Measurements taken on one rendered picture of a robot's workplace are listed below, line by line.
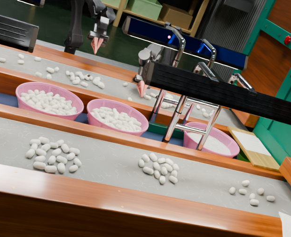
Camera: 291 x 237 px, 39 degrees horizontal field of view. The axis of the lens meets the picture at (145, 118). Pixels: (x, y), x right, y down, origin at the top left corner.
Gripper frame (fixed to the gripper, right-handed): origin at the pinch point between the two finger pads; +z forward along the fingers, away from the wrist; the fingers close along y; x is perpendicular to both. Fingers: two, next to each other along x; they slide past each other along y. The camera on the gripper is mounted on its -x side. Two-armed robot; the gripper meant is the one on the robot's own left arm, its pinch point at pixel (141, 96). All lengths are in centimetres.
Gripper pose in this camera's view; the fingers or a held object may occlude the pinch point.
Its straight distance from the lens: 199.6
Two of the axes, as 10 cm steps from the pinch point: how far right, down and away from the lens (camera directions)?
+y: 9.3, 2.3, 3.0
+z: -1.0, 9.1, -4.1
